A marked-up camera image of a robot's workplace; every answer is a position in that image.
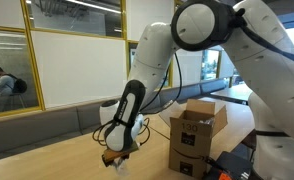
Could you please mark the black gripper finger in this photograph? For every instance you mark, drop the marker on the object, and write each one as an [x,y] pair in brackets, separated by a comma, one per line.
[108,161]

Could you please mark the small clear plastic bag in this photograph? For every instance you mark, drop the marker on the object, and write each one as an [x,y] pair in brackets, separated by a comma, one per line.
[122,167]

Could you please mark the brown cardboard box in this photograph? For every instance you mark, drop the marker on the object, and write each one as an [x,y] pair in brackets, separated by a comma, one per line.
[190,150]

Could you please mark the clear plastic bag blue print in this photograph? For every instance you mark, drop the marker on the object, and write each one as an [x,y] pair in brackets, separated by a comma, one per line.
[207,122]

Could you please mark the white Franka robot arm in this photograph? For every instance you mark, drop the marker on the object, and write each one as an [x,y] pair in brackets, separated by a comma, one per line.
[273,76]

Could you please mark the grey upholstered bench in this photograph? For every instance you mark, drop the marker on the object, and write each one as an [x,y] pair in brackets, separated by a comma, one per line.
[37,130]

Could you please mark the black backpack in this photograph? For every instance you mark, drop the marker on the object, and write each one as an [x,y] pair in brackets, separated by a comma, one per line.
[19,86]

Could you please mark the orange black hand tool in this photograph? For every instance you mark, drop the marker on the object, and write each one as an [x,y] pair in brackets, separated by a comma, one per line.
[224,176]

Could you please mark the seated person grey shirt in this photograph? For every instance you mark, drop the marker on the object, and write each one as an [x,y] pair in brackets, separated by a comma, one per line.
[4,85]

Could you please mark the black case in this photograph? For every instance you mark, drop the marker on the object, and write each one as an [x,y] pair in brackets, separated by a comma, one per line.
[237,165]

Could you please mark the wooden background table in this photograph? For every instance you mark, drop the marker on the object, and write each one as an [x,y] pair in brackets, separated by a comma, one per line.
[232,93]

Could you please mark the yellow window frame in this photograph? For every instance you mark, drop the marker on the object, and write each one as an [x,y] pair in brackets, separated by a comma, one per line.
[34,66]

